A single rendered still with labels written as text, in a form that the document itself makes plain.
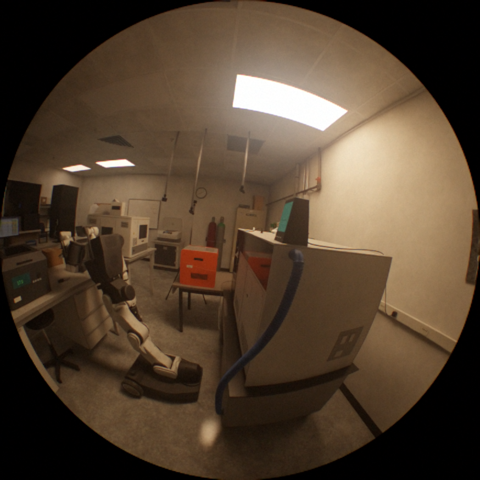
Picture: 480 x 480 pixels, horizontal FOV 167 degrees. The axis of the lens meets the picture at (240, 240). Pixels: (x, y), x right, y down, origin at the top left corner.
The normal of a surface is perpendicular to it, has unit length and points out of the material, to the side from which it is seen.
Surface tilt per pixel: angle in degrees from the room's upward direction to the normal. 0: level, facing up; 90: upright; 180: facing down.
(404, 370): 90
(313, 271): 90
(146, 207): 90
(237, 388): 0
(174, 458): 0
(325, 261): 90
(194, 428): 0
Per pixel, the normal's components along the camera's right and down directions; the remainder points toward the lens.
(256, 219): 0.11, 0.11
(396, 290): -0.99, -0.11
